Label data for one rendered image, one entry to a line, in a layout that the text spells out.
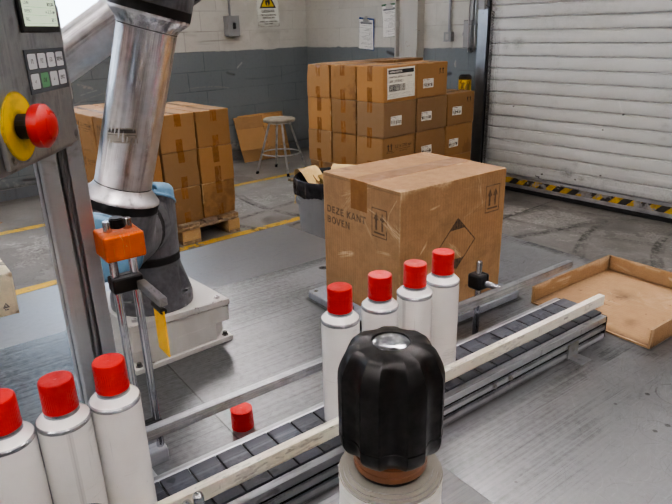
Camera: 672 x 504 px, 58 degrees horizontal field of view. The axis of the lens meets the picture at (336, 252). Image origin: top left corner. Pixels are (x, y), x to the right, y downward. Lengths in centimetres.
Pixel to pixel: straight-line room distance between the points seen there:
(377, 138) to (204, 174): 126
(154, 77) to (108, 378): 46
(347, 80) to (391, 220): 354
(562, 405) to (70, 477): 72
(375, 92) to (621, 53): 182
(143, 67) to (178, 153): 334
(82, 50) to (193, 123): 322
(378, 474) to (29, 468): 35
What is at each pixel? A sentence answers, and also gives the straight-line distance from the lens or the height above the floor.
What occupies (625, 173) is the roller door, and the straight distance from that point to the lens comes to 511.
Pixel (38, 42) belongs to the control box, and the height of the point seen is 139.
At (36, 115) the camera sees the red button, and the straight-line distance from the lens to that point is 58.
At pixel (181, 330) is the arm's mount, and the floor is 89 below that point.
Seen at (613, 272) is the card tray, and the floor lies 83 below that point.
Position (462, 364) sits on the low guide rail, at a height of 91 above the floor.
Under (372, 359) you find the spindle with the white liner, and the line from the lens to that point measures 44.
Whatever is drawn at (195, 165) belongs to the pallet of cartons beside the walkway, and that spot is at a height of 53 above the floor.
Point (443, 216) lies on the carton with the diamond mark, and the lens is 119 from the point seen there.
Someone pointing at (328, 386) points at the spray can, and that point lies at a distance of 84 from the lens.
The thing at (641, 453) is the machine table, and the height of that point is 83.
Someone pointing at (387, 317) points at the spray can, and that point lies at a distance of 82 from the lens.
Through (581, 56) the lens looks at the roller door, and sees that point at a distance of 522.
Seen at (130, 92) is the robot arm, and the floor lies 132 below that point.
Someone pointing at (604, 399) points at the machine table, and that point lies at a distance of 109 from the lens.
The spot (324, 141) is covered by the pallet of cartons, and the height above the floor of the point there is 56.
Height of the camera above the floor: 140
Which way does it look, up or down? 20 degrees down
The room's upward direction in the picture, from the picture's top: 2 degrees counter-clockwise
